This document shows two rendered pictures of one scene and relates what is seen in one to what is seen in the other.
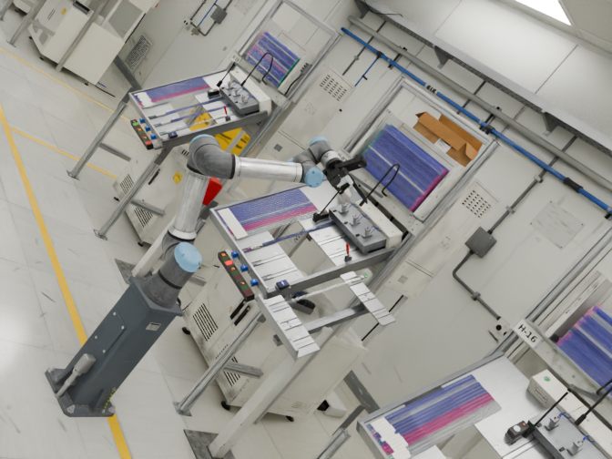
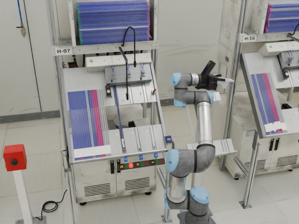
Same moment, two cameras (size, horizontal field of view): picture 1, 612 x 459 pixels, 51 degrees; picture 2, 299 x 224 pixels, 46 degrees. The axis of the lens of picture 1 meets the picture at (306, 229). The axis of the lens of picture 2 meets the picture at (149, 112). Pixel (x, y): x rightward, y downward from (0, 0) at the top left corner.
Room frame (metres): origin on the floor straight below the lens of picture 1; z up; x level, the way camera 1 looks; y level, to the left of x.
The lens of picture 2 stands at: (1.75, 1.78, 2.18)
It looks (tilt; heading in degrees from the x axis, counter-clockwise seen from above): 29 degrees down; 303
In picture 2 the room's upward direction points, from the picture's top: 1 degrees clockwise
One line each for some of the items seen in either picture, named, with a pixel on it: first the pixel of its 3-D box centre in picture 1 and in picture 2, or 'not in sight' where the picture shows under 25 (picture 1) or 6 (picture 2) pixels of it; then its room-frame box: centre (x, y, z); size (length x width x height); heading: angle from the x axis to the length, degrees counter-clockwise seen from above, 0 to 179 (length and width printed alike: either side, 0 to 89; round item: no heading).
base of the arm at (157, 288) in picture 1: (165, 285); (197, 214); (2.35, 0.29, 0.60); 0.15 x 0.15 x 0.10
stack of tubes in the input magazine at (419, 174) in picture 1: (404, 168); (113, 22); (3.34, -0.19, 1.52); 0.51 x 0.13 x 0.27; 47
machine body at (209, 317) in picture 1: (270, 335); (110, 152); (3.47, -0.23, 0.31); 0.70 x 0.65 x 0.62; 47
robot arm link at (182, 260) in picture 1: (182, 262); (198, 199); (2.36, 0.29, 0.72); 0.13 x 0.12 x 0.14; 31
